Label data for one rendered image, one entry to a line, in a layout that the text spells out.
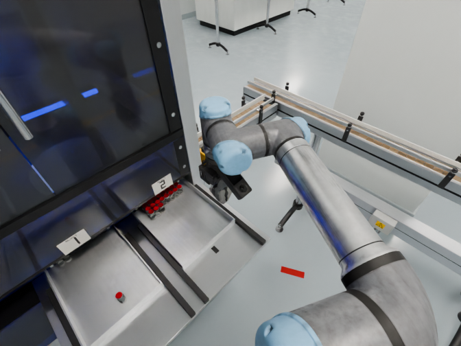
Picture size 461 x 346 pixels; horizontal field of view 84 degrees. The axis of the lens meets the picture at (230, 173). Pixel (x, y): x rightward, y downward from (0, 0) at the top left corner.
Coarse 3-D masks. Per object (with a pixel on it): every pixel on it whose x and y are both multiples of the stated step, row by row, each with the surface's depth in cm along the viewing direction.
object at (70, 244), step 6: (78, 234) 82; (84, 234) 84; (66, 240) 80; (72, 240) 82; (84, 240) 85; (60, 246) 80; (66, 246) 81; (72, 246) 83; (78, 246) 85; (66, 252) 82
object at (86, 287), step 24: (96, 240) 98; (120, 240) 98; (72, 264) 92; (96, 264) 92; (120, 264) 92; (144, 264) 91; (72, 288) 86; (96, 288) 86; (120, 288) 86; (144, 288) 86; (72, 312) 81; (96, 312) 81; (120, 312) 81; (96, 336) 76
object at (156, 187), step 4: (168, 176) 99; (160, 180) 97; (168, 180) 100; (156, 184) 97; (160, 184) 98; (164, 184) 100; (168, 184) 101; (152, 188) 96; (156, 188) 98; (160, 188) 99; (164, 188) 101; (156, 192) 99
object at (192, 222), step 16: (192, 192) 114; (176, 208) 108; (192, 208) 108; (208, 208) 108; (144, 224) 99; (160, 224) 103; (176, 224) 103; (192, 224) 102; (208, 224) 102; (224, 224) 102; (160, 240) 94; (176, 240) 98; (192, 240) 98; (208, 240) 98; (176, 256) 93; (192, 256) 90
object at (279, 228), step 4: (296, 204) 200; (292, 208) 199; (296, 208) 200; (300, 208) 201; (288, 212) 198; (292, 212) 198; (284, 216) 198; (288, 216) 197; (284, 220) 196; (280, 224) 195; (284, 224) 197; (276, 228) 200; (280, 228) 197; (280, 232) 198
